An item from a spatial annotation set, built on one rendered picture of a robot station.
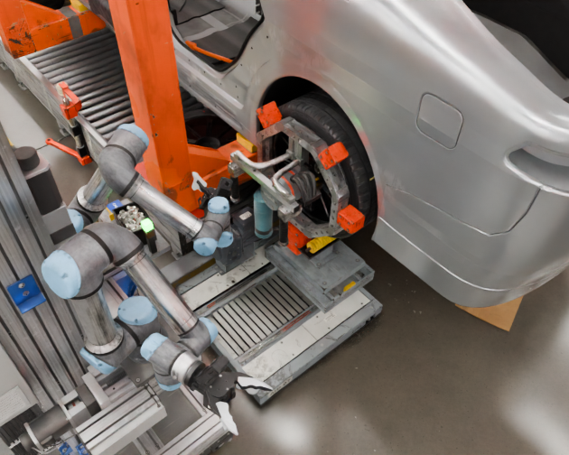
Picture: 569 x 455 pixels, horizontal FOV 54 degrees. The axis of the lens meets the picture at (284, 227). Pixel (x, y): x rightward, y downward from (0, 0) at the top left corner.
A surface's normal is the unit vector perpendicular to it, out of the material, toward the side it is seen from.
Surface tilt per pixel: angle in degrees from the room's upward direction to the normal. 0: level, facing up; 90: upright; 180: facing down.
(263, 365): 0
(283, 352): 0
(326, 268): 0
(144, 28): 90
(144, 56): 90
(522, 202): 89
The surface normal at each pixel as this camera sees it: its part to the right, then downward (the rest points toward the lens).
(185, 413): 0.01, -0.68
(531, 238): -0.22, 0.71
